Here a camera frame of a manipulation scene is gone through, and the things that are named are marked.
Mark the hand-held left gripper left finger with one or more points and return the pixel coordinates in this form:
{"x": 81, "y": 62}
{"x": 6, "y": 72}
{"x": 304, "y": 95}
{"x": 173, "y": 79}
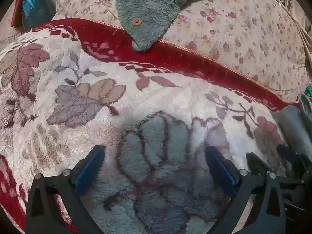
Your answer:
{"x": 89, "y": 174}

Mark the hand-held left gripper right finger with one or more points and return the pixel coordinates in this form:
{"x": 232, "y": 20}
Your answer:
{"x": 221, "y": 174}

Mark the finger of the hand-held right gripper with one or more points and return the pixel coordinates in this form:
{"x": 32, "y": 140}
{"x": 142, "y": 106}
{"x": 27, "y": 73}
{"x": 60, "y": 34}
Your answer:
{"x": 288, "y": 154}
{"x": 256, "y": 162}

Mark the light grey-blue pants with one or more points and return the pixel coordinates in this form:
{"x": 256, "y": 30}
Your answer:
{"x": 290, "y": 124}

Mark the green item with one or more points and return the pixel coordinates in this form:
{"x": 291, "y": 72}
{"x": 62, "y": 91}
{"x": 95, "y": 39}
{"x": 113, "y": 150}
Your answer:
{"x": 309, "y": 90}

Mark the red floral plush blanket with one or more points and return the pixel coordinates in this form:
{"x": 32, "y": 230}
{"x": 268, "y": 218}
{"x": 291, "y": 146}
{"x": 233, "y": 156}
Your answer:
{"x": 73, "y": 78}

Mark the blue plastic bag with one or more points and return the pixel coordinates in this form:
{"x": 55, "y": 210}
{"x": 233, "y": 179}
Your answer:
{"x": 36, "y": 12}

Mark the grey fleece buttoned garment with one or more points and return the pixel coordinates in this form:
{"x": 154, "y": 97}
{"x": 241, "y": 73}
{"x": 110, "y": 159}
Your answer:
{"x": 151, "y": 9}

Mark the red cloth item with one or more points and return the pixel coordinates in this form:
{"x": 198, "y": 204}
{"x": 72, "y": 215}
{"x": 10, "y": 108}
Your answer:
{"x": 17, "y": 9}

